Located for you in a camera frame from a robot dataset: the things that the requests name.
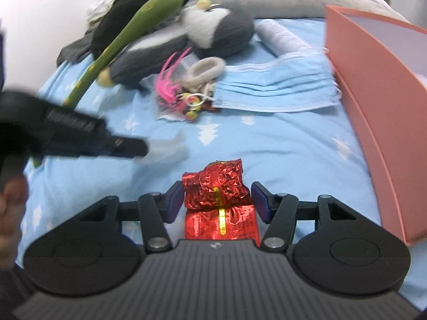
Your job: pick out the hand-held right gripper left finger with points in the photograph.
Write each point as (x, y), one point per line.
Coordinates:
(175, 204)

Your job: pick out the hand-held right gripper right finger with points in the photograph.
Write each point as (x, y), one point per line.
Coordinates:
(260, 204)

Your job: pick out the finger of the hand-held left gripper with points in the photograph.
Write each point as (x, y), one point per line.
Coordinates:
(130, 148)

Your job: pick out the red foil bag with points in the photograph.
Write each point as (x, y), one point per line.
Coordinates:
(216, 186)

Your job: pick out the blue face mask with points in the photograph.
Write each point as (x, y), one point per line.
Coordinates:
(273, 86)

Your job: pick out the beige hair scrunchie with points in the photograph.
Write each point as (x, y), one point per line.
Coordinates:
(213, 62)

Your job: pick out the pink cardboard box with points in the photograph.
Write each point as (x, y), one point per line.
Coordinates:
(377, 90)

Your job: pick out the person's left hand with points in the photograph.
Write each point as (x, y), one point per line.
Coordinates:
(11, 220)

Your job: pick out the blue printed bed sheet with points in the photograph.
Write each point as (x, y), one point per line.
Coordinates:
(283, 140)

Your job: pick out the pink feather toy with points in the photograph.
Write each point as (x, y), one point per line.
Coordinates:
(165, 86)

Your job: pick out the beaded hair accessory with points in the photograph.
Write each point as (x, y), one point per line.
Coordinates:
(193, 101)

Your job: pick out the dark grey cloth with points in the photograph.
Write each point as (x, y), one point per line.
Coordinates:
(75, 51)

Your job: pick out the long green plush toy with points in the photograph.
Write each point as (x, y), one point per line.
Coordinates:
(133, 26)

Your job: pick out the black clothing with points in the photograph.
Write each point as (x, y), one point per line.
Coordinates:
(133, 3)

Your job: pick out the grey penguin plush toy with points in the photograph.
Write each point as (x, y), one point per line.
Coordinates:
(227, 30)

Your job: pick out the white rolled cloth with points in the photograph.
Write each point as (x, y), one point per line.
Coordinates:
(283, 36)

